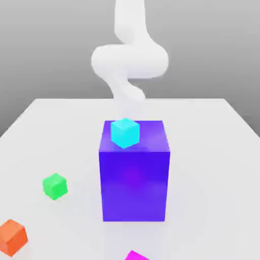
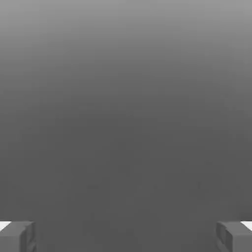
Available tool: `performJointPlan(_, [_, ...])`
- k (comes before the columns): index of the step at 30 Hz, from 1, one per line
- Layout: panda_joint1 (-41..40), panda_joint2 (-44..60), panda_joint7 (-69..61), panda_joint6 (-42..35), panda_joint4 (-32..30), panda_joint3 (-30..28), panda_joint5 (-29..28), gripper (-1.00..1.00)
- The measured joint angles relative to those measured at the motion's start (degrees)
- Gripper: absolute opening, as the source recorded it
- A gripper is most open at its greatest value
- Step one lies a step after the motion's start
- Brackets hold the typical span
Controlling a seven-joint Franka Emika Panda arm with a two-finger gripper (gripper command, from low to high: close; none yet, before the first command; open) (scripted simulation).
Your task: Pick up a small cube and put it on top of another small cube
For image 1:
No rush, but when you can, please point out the small green cube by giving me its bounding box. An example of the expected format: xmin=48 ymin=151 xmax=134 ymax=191
xmin=42 ymin=173 xmax=69 ymax=201

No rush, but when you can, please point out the small magenta cube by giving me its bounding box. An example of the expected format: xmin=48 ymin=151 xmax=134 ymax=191
xmin=124 ymin=250 xmax=150 ymax=260

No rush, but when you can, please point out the small orange cube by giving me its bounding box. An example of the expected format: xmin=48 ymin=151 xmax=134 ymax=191
xmin=0 ymin=218 xmax=29 ymax=258

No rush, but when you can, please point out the large blue box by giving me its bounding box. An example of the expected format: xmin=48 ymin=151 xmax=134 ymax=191
xmin=98 ymin=120 xmax=171 ymax=222

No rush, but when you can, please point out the small cyan cube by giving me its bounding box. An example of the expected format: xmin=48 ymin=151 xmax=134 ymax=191
xmin=110 ymin=118 xmax=141 ymax=149

